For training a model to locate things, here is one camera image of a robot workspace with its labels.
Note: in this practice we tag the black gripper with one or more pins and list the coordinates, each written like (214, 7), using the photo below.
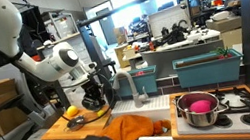
(92, 89)

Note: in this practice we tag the small yellow cube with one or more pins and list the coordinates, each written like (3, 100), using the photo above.
(100, 113)

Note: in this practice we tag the yellow ball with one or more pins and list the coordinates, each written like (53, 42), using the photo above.
(72, 110)

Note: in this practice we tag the grey toy faucet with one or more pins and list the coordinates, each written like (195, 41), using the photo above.
(134, 94)

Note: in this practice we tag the orange towel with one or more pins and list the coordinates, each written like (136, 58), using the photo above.
(127, 129)

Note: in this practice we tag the small wooden counter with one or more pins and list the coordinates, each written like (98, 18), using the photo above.
(60, 131)

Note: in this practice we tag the white toy sink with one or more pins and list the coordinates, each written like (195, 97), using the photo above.
(144, 104)

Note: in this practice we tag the red toy in planter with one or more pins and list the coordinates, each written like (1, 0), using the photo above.
(139, 73)

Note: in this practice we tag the small teal planter box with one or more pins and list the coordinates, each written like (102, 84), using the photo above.
(145, 83)

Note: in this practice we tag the grey desk partition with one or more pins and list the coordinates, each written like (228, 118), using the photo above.
(164, 60)

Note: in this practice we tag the grey office chair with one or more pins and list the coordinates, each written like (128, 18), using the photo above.
(7, 73)

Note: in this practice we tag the pink ball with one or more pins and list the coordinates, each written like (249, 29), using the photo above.
(200, 106)

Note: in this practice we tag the large silver pot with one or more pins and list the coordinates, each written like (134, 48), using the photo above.
(200, 119)

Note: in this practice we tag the white board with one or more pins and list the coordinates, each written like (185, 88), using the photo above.
(167, 19)

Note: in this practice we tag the large teal planter box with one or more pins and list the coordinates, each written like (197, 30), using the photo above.
(206, 73)

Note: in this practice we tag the green and red plant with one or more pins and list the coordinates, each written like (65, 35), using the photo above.
(223, 52)

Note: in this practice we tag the grey toy stove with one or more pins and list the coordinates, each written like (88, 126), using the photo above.
(241, 124)

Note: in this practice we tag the beige cardboard carton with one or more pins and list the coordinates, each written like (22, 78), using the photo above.
(224, 24)

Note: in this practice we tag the black kitchen frame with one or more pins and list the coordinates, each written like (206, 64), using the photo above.
(248, 26)

